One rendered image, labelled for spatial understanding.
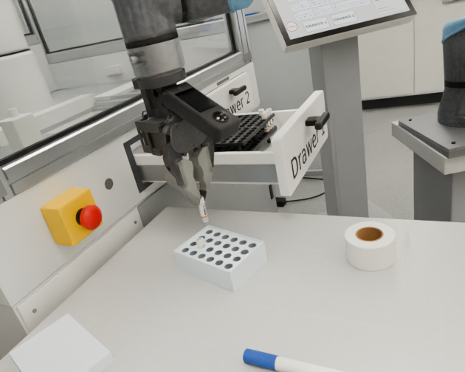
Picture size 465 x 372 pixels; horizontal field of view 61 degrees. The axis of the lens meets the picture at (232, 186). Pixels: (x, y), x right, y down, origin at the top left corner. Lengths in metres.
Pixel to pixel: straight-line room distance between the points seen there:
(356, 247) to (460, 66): 0.56
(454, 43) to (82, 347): 0.91
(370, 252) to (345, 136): 1.21
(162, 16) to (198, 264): 0.36
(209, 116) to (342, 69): 1.20
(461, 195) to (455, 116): 0.18
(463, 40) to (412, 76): 2.79
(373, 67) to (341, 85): 2.05
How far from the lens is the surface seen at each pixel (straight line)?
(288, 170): 0.68
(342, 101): 1.72
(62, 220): 0.67
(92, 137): 0.77
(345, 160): 1.80
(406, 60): 3.75
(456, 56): 1.02
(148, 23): 0.56
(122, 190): 0.81
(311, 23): 1.54
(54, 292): 0.73
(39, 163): 0.69
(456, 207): 1.06
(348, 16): 1.60
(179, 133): 0.59
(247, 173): 0.71
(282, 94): 2.53
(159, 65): 0.57
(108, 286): 0.70
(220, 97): 1.12
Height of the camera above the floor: 1.14
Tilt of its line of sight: 25 degrees down
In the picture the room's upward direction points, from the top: 13 degrees counter-clockwise
